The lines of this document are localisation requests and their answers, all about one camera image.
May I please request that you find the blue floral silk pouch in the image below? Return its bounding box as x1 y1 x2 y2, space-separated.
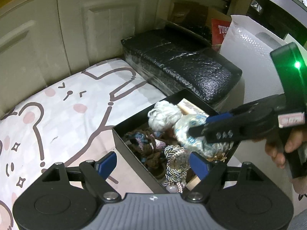
173 113 235 159

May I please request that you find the oval wooden block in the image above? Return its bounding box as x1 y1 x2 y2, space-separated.
177 98 209 117

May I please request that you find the white yarn ball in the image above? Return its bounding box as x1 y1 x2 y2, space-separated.
147 100 183 132

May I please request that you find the person right hand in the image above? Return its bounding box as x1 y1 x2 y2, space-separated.
265 120 307 169

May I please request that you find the brown blue yarn bundle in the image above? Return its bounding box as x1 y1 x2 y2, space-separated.
123 127 177 180

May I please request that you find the cartoon bear bed sheet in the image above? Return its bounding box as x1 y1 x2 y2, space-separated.
1 59 164 229

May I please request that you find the black wrapped cushion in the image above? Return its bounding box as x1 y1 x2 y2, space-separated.
121 22 242 108

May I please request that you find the white bubble wrap sheet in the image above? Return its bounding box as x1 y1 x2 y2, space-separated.
219 14 295 168

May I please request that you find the red cardboard box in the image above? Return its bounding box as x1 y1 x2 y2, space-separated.
211 19 231 45

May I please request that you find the beige cabinet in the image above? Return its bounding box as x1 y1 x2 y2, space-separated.
1 0 227 114

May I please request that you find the grey white twisted rope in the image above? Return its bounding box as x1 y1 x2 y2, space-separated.
163 144 193 193

